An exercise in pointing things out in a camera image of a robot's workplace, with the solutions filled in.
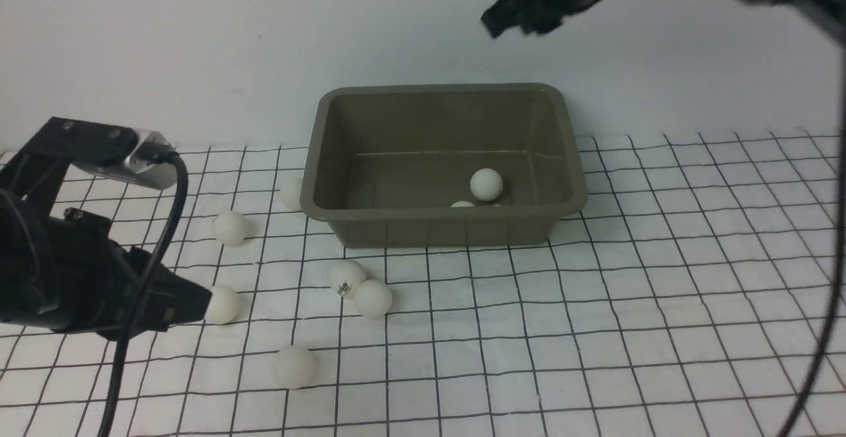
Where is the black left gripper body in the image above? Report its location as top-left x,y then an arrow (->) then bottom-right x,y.
42,209 -> 152,342

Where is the white black-grid tablecloth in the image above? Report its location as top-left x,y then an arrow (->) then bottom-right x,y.
0,130 -> 846,437

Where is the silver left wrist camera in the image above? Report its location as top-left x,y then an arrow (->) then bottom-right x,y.
13,117 -> 178,190

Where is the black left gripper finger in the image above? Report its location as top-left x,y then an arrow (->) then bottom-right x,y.
161,278 -> 212,325

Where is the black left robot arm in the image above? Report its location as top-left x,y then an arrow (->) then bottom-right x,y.
1,190 -> 151,341

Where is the white logo ping-pong ball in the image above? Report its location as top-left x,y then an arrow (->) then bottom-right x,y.
327,260 -> 367,298

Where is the olive plastic storage bin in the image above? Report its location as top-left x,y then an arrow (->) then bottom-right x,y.
300,83 -> 588,248

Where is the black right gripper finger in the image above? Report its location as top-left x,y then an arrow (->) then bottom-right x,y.
522,18 -> 563,36
481,0 -> 522,39

